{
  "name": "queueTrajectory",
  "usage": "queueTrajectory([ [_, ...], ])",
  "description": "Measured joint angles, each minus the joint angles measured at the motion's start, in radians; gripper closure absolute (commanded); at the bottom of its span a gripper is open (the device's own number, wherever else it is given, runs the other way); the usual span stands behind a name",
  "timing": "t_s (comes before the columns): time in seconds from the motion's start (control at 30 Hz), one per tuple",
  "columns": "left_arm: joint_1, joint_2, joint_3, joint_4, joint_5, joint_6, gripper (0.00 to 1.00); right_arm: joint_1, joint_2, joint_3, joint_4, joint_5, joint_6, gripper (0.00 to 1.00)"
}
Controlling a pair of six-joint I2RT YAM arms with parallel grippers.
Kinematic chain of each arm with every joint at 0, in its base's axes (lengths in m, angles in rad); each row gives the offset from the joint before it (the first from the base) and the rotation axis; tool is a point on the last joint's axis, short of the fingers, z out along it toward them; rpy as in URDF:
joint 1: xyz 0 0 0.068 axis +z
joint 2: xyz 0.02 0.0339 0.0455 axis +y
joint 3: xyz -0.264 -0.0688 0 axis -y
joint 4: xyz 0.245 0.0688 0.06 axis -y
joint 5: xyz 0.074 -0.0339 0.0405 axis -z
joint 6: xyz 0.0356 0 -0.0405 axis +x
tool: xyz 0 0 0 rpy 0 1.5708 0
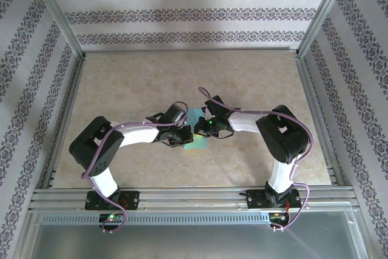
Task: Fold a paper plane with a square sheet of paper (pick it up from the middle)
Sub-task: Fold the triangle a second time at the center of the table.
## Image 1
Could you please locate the thin aluminium wall rail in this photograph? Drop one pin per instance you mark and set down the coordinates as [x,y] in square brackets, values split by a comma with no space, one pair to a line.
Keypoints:
[188,50]

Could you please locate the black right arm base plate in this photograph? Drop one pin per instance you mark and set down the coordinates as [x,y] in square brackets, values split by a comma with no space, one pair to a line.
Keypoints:
[256,198]

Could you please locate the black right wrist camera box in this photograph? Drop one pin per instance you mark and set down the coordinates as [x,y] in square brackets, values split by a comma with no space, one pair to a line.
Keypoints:
[216,105]

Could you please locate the right circuit board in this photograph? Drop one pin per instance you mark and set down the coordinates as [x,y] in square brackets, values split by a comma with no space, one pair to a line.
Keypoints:
[279,216]

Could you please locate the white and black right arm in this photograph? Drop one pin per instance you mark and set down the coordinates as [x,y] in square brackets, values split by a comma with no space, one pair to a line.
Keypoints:
[283,134]

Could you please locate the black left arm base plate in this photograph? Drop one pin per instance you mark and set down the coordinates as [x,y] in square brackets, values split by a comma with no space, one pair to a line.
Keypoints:
[130,199]

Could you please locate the aluminium side rail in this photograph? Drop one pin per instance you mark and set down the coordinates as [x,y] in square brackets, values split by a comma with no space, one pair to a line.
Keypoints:
[321,119]
[65,119]

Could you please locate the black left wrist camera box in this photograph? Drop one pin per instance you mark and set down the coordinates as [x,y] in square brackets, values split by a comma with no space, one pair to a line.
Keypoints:
[175,114]

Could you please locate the aluminium frame post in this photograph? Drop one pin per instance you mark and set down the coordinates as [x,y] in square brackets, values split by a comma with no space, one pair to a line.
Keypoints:
[324,13]
[57,13]

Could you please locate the wide aluminium mounting rail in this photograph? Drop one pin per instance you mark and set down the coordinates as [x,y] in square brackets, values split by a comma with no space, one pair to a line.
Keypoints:
[194,199]

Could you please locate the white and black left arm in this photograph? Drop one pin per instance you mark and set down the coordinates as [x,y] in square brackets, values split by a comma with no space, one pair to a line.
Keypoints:
[100,146]

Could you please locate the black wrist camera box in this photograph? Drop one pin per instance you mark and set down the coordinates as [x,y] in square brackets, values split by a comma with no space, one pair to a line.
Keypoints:
[216,105]
[175,114]

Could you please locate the left circuit board green light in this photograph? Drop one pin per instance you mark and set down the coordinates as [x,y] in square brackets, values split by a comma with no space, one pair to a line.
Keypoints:
[111,218]

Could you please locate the grey metal sheet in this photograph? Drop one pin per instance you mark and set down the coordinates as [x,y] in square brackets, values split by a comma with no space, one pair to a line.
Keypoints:
[194,240]

